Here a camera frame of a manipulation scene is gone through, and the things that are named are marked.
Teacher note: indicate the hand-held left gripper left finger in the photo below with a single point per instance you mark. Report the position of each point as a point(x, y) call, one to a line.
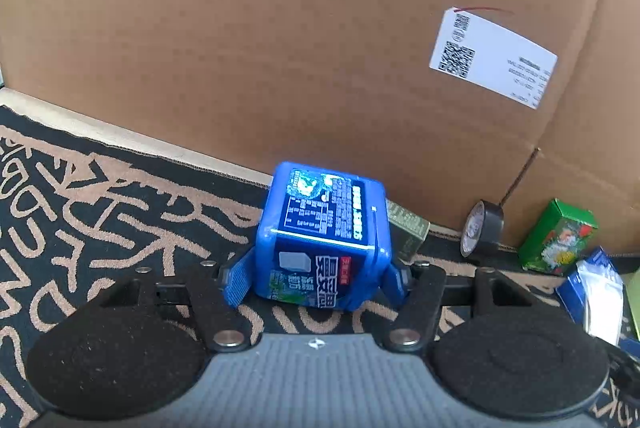
point(237, 280)

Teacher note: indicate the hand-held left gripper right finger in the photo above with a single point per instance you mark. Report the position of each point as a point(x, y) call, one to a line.
point(397, 288)

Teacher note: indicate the blue plastic box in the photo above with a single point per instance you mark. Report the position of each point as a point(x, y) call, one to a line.
point(320, 238)

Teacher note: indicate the olive green small box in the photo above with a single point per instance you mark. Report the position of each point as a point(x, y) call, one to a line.
point(407, 230)

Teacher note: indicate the black tape roll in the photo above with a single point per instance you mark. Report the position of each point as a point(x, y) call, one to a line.
point(482, 228)

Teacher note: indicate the black tan patterned mat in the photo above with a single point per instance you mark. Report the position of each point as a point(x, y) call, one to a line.
point(100, 218)

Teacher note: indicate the green printed box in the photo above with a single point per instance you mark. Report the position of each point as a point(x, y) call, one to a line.
point(557, 238)

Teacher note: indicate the blue white packet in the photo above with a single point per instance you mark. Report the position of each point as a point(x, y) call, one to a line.
point(597, 293)

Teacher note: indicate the yellow-green long box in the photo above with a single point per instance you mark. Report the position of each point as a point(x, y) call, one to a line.
point(632, 308)

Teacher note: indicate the white shipping label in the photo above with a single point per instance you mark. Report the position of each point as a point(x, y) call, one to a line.
point(492, 58)

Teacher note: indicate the large brown cardboard box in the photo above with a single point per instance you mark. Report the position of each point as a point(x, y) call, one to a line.
point(300, 33)

